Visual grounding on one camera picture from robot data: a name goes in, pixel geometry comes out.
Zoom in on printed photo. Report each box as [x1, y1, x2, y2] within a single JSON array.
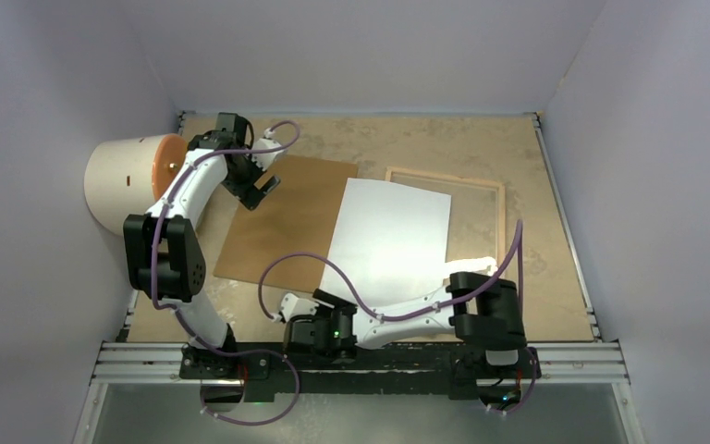
[[327, 179, 451, 309]]

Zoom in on wooden picture frame with glass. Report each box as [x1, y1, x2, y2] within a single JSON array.
[[386, 167, 507, 285]]

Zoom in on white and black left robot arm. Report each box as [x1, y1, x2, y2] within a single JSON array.
[[123, 113, 291, 378]]

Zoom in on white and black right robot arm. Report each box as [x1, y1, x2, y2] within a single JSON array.
[[276, 271, 528, 376]]

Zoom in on brown hardboard backing board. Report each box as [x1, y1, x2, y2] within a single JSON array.
[[213, 154, 358, 283]]

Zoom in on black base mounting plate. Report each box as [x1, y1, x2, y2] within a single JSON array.
[[179, 342, 541, 404]]

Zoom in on white cylinder with orange lid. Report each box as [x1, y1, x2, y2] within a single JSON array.
[[84, 133, 187, 237]]

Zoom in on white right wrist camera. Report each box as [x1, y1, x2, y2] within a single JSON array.
[[273, 292, 319, 323]]

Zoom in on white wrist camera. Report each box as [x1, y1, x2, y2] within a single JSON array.
[[250, 129, 282, 171], [273, 292, 319, 323]]

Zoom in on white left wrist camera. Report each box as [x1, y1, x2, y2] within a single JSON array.
[[250, 129, 282, 171]]

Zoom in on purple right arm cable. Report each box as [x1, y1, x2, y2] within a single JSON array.
[[257, 219, 541, 418]]

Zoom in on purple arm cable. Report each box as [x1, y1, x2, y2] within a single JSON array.
[[257, 219, 541, 418], [149, 119, 302, 428]]

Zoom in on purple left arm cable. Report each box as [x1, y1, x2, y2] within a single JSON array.
[[149, 119, 302, 428]]

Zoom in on aluminium extrusion rail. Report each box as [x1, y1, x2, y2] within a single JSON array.
[[92, 342, 630, 384]]

